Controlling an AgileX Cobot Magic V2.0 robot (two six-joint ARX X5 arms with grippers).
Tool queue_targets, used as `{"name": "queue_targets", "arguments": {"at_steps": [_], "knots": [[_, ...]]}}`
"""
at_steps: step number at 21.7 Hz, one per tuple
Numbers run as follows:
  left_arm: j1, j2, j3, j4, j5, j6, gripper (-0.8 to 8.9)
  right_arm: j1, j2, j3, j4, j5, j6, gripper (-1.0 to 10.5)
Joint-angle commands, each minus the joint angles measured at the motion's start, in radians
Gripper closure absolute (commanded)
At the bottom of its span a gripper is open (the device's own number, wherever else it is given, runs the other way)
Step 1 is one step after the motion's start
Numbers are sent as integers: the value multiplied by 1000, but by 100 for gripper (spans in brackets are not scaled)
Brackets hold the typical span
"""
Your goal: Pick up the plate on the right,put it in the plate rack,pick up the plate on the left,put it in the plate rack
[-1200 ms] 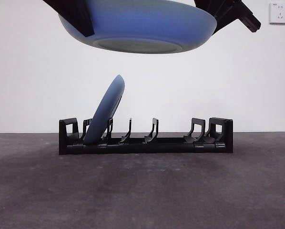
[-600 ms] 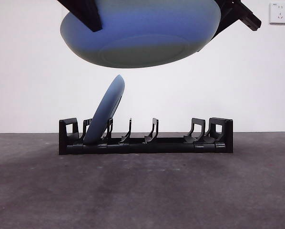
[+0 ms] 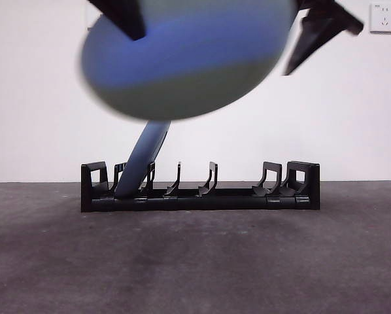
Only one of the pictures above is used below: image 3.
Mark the pale blue round plate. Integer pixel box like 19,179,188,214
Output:
113,120,170,200

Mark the black plastic plate rack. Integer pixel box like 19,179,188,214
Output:
80,160,321,213

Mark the pale green round plate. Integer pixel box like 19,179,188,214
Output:
76,0,296,122

